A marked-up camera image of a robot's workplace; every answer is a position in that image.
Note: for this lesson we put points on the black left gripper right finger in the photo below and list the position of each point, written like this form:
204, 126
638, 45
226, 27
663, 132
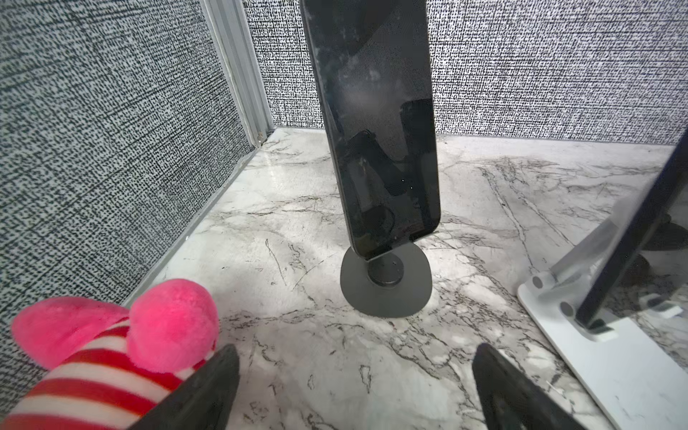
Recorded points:
509, 399

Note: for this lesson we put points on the dark grey round phone stand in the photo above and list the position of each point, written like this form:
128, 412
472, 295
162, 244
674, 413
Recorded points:
397, 284

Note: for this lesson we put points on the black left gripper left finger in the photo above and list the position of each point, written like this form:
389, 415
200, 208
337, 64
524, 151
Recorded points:
203, 401

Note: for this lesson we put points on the black phone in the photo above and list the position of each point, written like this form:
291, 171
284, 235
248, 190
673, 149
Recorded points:
647, 263
372, 69

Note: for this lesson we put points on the pink striped plush toy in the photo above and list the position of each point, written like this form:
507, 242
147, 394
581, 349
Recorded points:
108, 365

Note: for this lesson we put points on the white folding phone stand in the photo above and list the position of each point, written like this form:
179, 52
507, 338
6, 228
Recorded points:
632, 379

